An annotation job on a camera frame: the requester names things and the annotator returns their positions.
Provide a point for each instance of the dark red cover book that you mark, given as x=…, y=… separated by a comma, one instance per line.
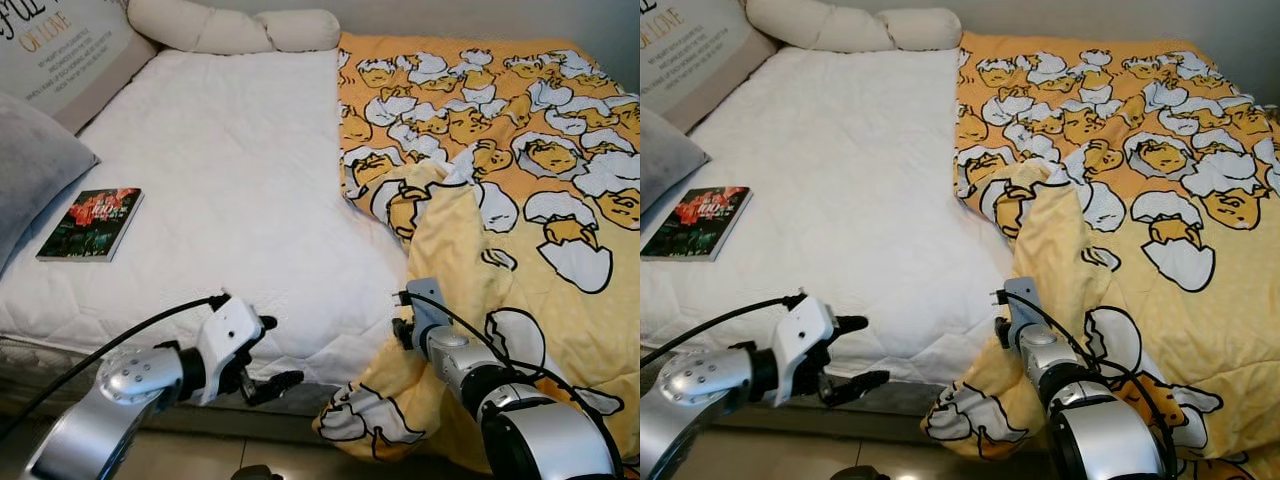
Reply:
x=95, y=222
x=700, y=222

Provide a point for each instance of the yellow cartoon egg blanket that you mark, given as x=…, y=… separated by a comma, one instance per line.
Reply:
x=1100, y=110
x=480, y=110

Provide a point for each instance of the grey square pillow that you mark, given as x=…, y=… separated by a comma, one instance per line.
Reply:
x=35, y=170
x=665, y=160

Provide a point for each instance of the grey patterned bed base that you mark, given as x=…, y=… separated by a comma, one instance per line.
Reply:
x=900, y=398
x=30, y=360

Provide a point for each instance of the white quilted mattress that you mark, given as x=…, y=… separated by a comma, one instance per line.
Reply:
x=850, y=170
x=240, y=170

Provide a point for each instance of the cream bolster pillow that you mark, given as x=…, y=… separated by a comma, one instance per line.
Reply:
x=200, y=25
x=820, y=25

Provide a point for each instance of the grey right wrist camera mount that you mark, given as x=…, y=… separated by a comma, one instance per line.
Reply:
x=428, y=310
x=1022, y=305

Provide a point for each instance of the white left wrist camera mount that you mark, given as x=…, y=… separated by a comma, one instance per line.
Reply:
x=805, y=335
x=228, y=335

